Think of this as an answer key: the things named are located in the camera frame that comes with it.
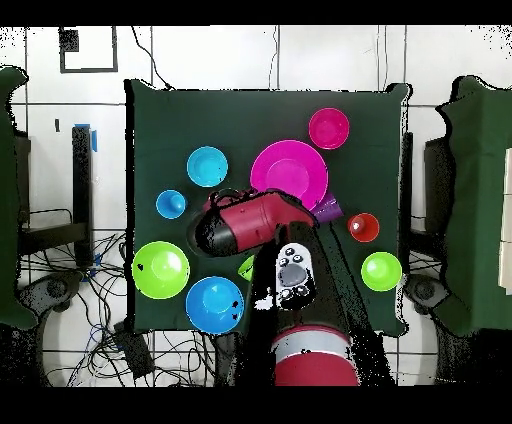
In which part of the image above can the large pink bowl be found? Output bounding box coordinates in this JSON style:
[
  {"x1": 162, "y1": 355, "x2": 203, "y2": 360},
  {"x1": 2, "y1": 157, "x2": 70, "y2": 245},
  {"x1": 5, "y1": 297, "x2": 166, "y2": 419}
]
[{"x1": 249, "y1": 138, "x2": 330, "y2": 213}]

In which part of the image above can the green cup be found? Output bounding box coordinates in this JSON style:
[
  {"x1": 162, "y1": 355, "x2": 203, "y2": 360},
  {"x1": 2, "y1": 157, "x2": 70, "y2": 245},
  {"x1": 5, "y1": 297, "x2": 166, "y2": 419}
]
[{"x1": 237, "y1": 254, "x2": 256, "y2": 283}]

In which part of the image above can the small cyan bowl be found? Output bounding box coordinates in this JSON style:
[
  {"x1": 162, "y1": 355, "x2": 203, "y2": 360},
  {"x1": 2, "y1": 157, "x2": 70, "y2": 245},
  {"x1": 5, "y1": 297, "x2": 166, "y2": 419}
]
[{"x1": 186, "y1": 145, "x2": 230, "y2": 188}]

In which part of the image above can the purple cup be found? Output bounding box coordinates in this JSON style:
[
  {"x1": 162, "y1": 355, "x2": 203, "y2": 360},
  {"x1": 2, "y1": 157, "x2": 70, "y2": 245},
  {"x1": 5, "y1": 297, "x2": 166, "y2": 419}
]
[{"x1": 311, "y1": 191, "x2": 345, "y2": 225}]

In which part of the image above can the large blue bowl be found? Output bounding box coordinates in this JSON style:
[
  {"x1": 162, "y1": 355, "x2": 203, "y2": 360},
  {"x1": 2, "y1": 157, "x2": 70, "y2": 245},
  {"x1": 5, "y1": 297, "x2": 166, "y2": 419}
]
[{"x1": 184, "y1": 275, "x2": 246, "y2": 336}]

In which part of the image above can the small magenta bowl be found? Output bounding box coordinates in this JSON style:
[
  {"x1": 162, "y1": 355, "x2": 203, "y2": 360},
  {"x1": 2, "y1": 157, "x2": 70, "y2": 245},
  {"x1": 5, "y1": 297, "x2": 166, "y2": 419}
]
[{"x1": 308, "y1": 107, "x2": 351, "y2": 151}]

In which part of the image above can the small green bowl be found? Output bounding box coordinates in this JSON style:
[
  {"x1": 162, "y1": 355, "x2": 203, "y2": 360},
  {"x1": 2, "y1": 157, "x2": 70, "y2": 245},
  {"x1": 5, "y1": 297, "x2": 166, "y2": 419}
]
[{"x1": 360, "y1": 251, "x2": 403, "y2": 293}]

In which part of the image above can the stack of white boxes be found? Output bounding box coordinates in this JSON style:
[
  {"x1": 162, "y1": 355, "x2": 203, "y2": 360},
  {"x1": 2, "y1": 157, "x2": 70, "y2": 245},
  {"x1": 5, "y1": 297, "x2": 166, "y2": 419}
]
[{"x1": 497, "y1": 147, "x2": 512, "y2": 297}]

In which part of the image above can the blue cup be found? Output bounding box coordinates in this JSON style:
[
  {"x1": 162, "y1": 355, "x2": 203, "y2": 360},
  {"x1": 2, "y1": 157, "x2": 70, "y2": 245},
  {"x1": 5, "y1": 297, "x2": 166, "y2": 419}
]
[{"x1": 154, "y1": 188, "x2": 188, "y2": 220}]

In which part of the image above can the orange red cup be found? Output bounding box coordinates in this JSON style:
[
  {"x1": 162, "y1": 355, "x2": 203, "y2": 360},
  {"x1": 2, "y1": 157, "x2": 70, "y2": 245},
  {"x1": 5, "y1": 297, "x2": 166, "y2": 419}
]
[{"x1": 346, "y1": 212, "x2": 381, "y2": 244}]

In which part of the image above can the dark green tablecloth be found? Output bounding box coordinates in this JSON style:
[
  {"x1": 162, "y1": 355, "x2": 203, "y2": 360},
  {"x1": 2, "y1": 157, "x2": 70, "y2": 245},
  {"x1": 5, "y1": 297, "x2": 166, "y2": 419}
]
[{"x1": 124, "y1": 78, "x2": 410, "y2": 335}]

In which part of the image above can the large green bowl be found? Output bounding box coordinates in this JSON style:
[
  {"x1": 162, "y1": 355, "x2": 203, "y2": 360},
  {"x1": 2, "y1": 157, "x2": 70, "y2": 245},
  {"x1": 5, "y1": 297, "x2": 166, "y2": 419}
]
[{"x1": 131, "y1": 240, "x2": 191, "y2": 300}]

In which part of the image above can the black metal stand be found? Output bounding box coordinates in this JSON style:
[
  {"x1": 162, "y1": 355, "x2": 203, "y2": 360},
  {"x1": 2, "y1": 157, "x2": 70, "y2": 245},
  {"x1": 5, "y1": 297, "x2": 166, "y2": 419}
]
[{"x1": 17, "y1": 124, "x2": 95, "y2": 268}]

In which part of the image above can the black box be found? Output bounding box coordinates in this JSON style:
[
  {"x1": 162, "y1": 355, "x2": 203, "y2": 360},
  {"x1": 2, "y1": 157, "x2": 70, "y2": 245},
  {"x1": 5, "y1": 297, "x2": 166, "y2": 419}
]
[
  {"x1": 423, "y1": 137, "x2": 455, "y2": 235},
  {"x1": 13, "y1": 133, "x2": 32, "y2": 225}
]

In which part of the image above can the grey chair base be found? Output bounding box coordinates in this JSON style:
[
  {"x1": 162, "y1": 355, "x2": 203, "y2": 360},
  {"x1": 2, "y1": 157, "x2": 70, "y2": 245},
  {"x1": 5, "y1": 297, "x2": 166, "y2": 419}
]
[
  {"x1": 403, "y1": 273, "x2": 451, "y2": 315},
  {"x1": 17, "y1": 269, "x2": 85, "y2": 313}
]

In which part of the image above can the black power strip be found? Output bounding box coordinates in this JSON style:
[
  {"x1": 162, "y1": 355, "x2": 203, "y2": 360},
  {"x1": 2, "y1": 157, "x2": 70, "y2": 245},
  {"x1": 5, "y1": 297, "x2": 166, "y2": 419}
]
[{"x1": 113, "y1": 321, "x2": 155, "y2": 379}]

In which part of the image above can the green cloth side table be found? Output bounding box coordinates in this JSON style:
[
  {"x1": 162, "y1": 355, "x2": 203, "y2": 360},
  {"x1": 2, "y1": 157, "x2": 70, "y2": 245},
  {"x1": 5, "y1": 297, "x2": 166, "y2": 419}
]
[
  {"x1": 433, "y1": 75, "x2": 512, "y2": 337},
  {"x1": 0, "y1": 65, "x2": 39, "y2": 331}
]

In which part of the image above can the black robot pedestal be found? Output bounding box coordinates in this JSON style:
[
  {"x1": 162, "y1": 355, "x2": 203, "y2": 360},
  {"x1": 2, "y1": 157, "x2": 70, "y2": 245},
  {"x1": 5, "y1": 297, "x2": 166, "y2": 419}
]
[{"x1": 213, "y1": 330, "x2": 257, "y2": 387}]

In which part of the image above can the thin dark cable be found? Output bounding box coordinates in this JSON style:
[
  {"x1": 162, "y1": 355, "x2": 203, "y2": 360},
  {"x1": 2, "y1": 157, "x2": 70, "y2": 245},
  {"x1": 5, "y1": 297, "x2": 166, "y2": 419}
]
[{"x1": 268, "y1": 25, "x2": 280, "y2": 90}]

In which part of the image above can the black cable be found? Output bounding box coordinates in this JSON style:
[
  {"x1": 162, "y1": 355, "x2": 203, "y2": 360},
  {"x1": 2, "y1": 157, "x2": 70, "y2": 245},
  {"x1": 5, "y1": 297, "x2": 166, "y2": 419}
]
[{"x1": 130, "y1": 25, "x2": 174, "y2": 90}]

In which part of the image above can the tangle of cables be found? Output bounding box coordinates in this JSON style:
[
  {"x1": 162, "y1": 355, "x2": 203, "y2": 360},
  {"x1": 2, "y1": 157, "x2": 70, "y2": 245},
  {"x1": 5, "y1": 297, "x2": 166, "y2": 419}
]
[{"x1": 17, "y1": 207, "x2": 209, "y2": 387}]

